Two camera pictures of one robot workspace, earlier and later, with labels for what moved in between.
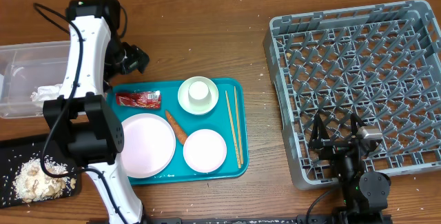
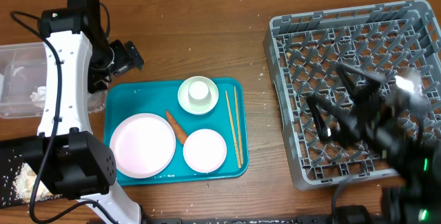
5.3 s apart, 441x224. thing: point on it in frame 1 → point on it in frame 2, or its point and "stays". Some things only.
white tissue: x=46 y=92 stays
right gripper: x=320 y=138 → x=364 y=109
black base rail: x=321 y=220 stays
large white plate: x=149 y=145 stays
